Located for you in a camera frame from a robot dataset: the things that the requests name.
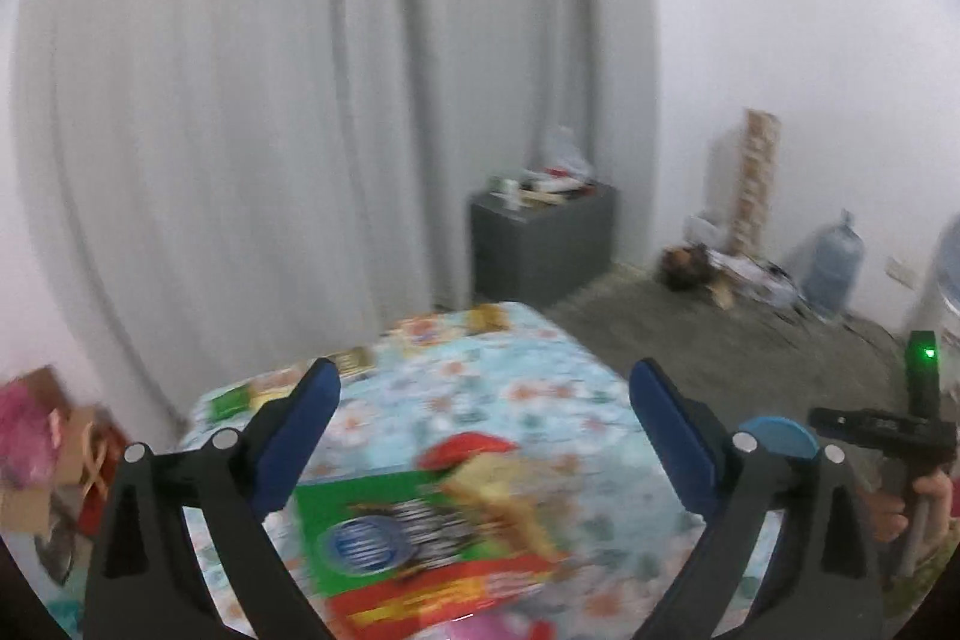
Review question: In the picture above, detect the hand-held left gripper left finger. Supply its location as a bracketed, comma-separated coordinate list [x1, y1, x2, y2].
[81, 357, 343, 640]

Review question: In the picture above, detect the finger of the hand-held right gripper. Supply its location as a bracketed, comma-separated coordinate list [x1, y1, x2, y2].
[808, 406, 901, 452]

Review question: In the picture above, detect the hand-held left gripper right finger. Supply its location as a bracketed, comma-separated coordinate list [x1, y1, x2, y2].
[628, 357, 887, 640]

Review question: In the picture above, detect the green red cracker packet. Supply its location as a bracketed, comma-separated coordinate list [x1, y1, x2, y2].
[291, 432, 575, 635]

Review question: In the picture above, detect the person's right hand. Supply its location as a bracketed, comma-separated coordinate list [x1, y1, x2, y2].
[861, 469, 955, 545]

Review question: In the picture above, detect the gold box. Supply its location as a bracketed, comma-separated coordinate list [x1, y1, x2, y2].
[328, 346, 376, 380]

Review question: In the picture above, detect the green snack packet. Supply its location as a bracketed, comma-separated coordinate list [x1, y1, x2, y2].
[208, 385, 254, 425]

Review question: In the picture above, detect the yellow orange snack packet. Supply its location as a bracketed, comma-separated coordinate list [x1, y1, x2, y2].
[386, 312, 452, 350]

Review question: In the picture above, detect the blue water jug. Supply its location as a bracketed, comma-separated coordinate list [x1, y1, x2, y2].
[801, 210, 868, 320]

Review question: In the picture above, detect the dark brown bag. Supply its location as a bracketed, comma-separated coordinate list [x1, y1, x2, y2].
[658, 244, 713, 292]

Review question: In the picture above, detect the blue floral blanket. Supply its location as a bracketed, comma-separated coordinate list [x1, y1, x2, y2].
[180, 301, 785, 640]

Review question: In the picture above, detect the grey cabinet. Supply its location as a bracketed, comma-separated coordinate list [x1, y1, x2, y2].
[469, 182, 620, 311]

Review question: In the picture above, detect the brown paper bag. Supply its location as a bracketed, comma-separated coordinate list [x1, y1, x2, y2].
[0, 366, 121, 540]

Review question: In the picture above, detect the pink crinkled paper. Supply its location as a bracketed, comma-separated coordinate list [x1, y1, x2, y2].
[0, 380, 65, 487]

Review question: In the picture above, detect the clear plastic bag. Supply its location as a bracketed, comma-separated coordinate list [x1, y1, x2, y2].
[538, 126, 599, 178]

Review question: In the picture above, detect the grey curtain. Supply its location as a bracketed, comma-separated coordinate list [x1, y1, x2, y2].
[13, 0, 662, 450]

